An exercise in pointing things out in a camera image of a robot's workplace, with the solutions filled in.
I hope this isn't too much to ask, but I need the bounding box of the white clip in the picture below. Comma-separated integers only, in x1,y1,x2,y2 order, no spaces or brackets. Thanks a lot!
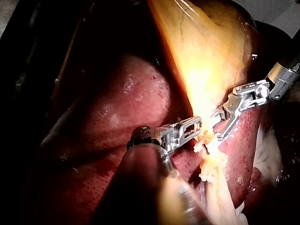
198,161,215,183
193,133,212,153

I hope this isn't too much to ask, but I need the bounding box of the gallbladder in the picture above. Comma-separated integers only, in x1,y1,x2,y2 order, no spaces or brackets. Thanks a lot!
146,0,262,141

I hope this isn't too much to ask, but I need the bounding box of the right arm instrument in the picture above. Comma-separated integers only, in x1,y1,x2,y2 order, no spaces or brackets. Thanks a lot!
231,61,300,111

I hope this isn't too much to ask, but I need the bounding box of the left arm instrument jaw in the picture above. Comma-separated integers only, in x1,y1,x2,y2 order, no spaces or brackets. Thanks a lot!
180,116,203,142

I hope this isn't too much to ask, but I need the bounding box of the left arm instrument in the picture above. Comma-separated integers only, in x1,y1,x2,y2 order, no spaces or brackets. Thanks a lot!
127,121,186,165

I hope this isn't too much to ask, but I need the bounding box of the right arm instrument jaw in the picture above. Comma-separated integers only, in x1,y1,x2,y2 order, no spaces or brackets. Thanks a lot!
217,109,244,141
210,93,238,123

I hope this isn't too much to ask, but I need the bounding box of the dark red liver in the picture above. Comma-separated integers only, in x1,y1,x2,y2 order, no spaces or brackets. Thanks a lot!
39,53,283,225

